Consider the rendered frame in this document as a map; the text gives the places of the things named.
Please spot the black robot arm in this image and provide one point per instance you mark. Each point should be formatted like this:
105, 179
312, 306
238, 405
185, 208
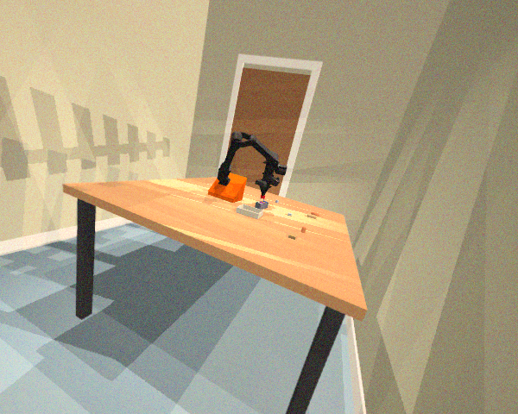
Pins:
272, 159

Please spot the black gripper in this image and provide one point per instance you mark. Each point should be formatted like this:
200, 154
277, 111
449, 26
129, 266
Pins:
263, 183

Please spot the white rectangular tray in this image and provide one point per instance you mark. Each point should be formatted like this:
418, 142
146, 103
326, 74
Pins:
249, 211

